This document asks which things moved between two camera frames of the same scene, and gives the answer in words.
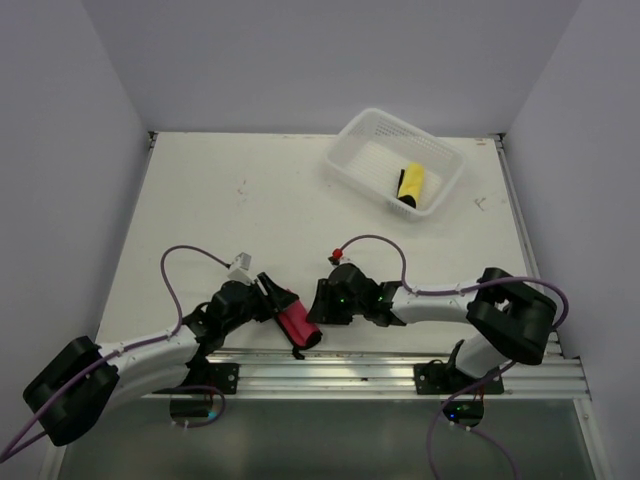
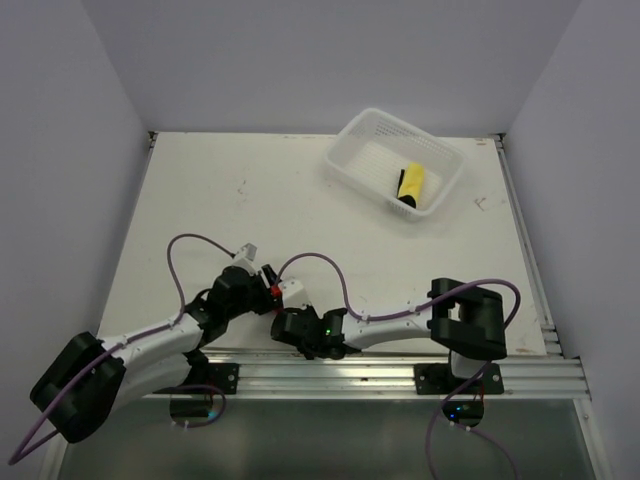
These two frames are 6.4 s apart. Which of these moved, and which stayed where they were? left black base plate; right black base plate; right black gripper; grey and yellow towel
Moved: right black gripper
Stayed: right black base plate; left black base plate; grey and yellow towel
